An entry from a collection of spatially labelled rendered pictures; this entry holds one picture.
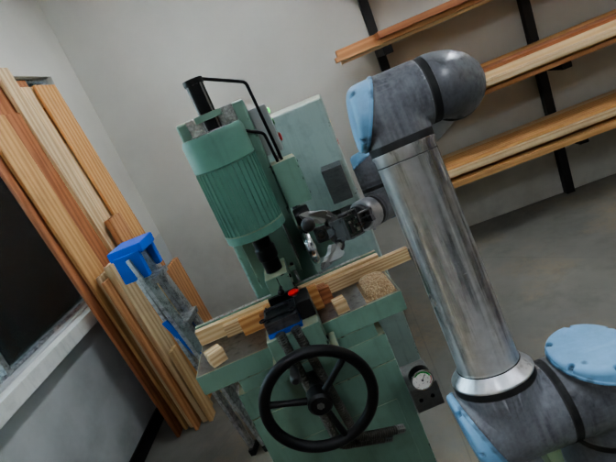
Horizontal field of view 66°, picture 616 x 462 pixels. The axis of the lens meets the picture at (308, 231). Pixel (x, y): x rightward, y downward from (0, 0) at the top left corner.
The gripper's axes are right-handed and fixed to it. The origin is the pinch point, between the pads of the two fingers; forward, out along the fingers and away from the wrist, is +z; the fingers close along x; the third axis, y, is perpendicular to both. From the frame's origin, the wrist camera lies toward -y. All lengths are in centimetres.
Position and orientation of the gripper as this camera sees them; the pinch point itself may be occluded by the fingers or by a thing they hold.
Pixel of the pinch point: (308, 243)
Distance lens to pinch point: 121.1
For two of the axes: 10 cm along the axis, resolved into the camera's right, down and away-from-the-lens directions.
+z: -6.8, 3.4, -6.5
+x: 3.9, 9.2, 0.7
